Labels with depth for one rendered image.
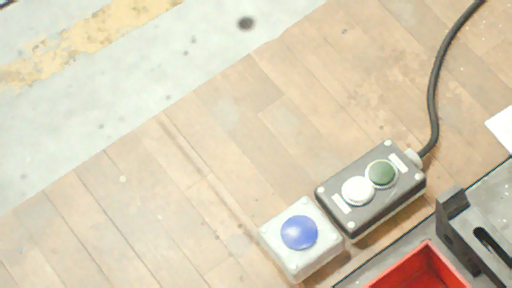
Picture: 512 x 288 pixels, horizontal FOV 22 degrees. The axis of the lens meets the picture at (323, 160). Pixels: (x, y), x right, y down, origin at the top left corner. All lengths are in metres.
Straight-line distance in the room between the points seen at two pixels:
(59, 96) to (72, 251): 1.21
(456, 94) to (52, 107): 1.29
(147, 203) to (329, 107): 0.23
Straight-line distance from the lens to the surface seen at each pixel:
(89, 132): 2.61
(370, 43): 1.56
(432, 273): 1.41
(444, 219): 1.38
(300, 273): 1.40
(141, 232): 1.47
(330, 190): 1.43
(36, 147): 2.62
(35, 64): 2.72
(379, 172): 1.43
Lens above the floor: 2.21
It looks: 62 degrees down
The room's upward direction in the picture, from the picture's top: 9 degrees counter-clockwise
